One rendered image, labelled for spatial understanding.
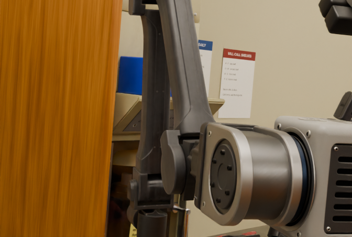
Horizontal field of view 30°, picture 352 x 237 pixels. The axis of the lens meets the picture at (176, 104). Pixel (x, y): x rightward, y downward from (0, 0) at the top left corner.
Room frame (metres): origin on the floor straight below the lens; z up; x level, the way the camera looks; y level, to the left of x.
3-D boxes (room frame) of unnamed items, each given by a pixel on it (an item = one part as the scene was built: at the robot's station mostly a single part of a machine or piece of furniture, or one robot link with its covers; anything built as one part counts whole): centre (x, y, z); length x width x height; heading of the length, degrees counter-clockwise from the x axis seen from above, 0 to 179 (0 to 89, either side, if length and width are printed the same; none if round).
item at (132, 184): (1.31, 0.05, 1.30); 0.11 x 0.09 x 0.12; 17
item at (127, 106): (1.68, 0.02, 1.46); 0.32 x 0.11 x 0.10; 137
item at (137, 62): (1.61, 0.08, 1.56); 0.10 x 0.10 x 0.09; 47
